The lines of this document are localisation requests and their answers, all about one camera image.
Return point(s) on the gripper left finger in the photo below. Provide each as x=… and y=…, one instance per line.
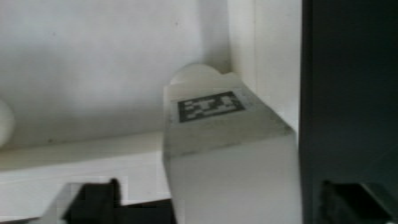
x=86, y=204

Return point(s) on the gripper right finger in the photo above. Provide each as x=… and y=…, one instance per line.
x=356, y=203

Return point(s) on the white square tabletop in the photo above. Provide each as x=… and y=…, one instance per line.
x=92, y=53

